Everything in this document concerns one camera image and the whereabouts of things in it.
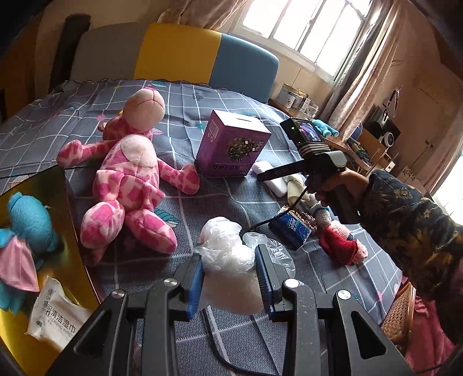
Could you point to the blue tissue pack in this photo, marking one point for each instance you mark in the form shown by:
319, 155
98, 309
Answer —
289, 227

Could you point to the blue plush toy pink dress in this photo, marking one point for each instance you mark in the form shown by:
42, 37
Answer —
29, 220

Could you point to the black speaker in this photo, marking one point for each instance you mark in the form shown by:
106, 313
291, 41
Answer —
383, 128

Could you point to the pink cloth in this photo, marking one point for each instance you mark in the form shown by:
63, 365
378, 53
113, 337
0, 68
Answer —
427, 332

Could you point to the cream socks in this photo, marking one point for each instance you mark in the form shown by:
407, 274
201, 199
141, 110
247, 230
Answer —
294, 188

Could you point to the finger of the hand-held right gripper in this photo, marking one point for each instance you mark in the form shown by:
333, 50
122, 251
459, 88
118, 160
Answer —
278, 172

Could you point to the purple cardboard box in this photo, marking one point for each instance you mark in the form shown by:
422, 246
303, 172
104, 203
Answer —
231, 144

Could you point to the wicker chair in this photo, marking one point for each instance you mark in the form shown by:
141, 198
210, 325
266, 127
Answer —
398, 318

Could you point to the white wet wipes pack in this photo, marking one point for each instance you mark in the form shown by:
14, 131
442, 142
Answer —
58, 318

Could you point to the beige curtain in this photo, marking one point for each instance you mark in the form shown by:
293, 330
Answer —
365, 72
202, 12

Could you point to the red knitted doll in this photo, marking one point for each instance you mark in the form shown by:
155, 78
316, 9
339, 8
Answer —
340, 242

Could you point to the grey yellow blue headboard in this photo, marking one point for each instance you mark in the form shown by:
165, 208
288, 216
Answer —
173, 54

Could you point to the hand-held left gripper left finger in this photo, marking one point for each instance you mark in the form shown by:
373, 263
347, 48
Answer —
195, 285

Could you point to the gold tin box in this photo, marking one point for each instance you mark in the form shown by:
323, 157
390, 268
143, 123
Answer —
54, 188

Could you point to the person's right forearm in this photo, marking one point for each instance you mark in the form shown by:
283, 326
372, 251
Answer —
408, 231

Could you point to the teal plush toy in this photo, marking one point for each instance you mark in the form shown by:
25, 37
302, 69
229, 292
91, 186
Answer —
322, 128

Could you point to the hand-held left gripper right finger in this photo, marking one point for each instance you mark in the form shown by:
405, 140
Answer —
264, 282

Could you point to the wooden desk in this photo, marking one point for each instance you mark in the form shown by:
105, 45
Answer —
372, 144

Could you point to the black rolled mat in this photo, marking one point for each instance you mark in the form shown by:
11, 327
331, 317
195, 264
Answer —
70, 47

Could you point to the window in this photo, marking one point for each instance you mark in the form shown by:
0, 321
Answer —
311, 29

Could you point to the person's right hand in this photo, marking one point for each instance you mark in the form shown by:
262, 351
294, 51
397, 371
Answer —
340, 182

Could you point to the pink giraffe plush toy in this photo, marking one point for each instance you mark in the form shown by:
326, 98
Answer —
123, 180

